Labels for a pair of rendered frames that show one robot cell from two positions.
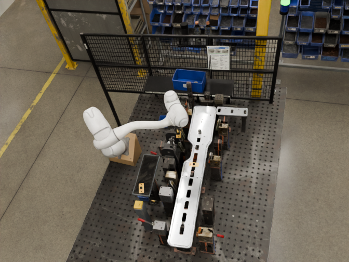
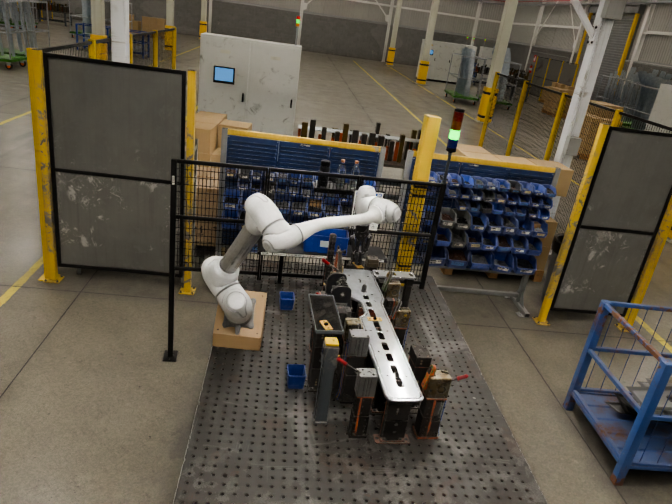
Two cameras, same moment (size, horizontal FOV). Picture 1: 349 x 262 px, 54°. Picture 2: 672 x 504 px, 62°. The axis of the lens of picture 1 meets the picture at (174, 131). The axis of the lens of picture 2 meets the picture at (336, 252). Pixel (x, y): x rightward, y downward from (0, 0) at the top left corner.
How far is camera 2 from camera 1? 1.97 m
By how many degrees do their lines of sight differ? 38
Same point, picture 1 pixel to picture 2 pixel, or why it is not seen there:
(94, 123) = (270, 209)
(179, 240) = (403, 393)
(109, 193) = (228, 384)
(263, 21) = (426, 162)
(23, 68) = not seen: outside the picture
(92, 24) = (127, 198)
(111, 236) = (257, 436)
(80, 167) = (101, 411)
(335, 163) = (504, 383)
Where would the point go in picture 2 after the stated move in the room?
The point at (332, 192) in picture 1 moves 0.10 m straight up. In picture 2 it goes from (517, 413) to (520, 402)
